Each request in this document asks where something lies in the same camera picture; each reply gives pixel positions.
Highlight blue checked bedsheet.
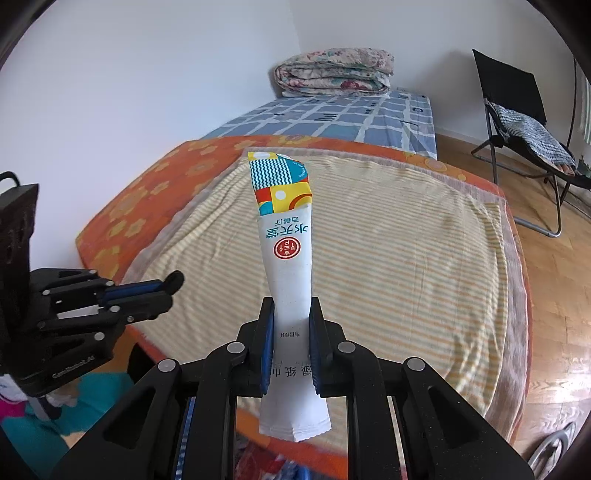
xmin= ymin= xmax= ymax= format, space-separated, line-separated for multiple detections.
xmin=198 ymin=89 xmax=438 ymax=161

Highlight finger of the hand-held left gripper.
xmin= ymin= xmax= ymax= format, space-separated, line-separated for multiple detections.
xmin=39 ymin=292 xmax=174 ymax=343
xmin=32 ymin=269 xmax=185 ymax=304

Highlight striped towel blanket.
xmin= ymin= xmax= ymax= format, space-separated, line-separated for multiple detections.
xmin=122 ymin=150 xmax=529 ymax=450

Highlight checked chair cushion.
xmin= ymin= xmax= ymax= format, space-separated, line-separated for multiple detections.
xmin=489 ymin=100 xmax=575 ymax=166

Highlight black folding chair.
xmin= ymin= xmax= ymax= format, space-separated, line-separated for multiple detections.
xmin=471 ymin=48 xmax=591 ymax=238

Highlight grey metal frame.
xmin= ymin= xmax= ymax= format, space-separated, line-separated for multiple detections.
xmin=529 ymin=422 xmax=578 ymax=469

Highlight folded floral quilt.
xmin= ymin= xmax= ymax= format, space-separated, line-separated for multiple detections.
xmin=274 ymin=47 xmax=395 ymax=97

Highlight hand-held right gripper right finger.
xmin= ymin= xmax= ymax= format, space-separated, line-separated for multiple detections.
xmin=308 ymin=296 xmax=536 ymax=480

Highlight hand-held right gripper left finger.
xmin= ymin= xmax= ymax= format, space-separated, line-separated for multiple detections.
xmin=48 ymin=296 xmax=278 ymax=480

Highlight white wet wipe packet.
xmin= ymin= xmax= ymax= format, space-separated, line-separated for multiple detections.
xmin=248 ymin=151 xmax=332 ymax=443

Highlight teal cloth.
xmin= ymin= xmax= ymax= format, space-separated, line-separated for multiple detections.
xmin=0 ymin=373 xmax=134 ymax=467

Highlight pink cloth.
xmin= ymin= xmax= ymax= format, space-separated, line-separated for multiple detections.
xmin=0 ymin=397 xmax=28 ymax=418

